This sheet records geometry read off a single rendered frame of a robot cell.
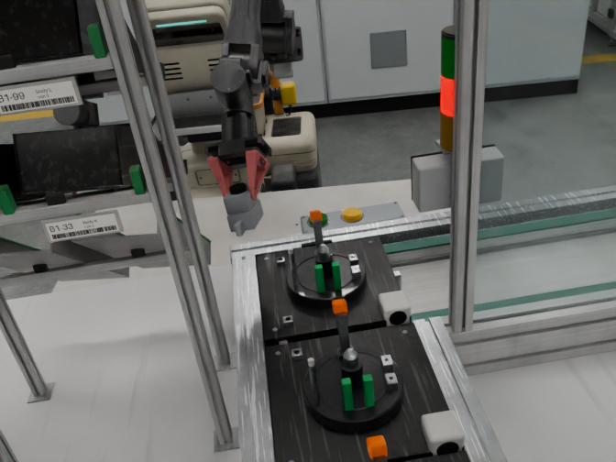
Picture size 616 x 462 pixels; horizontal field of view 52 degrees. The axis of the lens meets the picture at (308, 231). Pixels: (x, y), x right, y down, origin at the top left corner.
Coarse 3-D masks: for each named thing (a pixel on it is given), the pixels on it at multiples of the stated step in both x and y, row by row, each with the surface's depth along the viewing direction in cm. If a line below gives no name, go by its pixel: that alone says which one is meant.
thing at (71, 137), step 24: (24, 144) 75; (48, 144) 75; (72, 144) 75; (96, 144) 75; (120, 144) 75; (24, 168) 76; (48, 168) 76; (72, 168) 75; (96, 168) 75; (120, 168) 75; (168, 168) 92; (24, 192) 76; (48, 192) 76
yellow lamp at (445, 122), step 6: (444, 120) 82; (450, 120) 81; (444, 126) 82; (450, 126) 82; (444, 132) 83; (450, 132) 82; (444, 138) 83; (450, 138) 82; (444, 144) 84; (450, 144) 83; (450, 150) 83
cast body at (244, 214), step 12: (228, 192) 106; (240, 192) 104; (228, 204) 104; (240, 204) 104; (252, 204) 105; (228, 216) 104; (240, 216) 104; (252, 216) 104; (240, 228) 103; (252, 228) 104
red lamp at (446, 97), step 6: (444, 78) 79; (444, 84) 79; (450, 84) 78; (444, 90) 80; (450, 90) 79; (444, 96) 80; (450, 96) 79; (444, 102) 81; (450, 102) 80; (444, 108) 81; (450, 108) 80; (444, 114) 81; (450, 114) 81
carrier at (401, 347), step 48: (336, 336) 98; (384, 336) 97; (288, 384) 91; (336, 384) 87; (384, 384) 86; (432, 384) 88; (288, 432) 84; (336, 432) 83; (384, 432) 82; (432, 432) 79
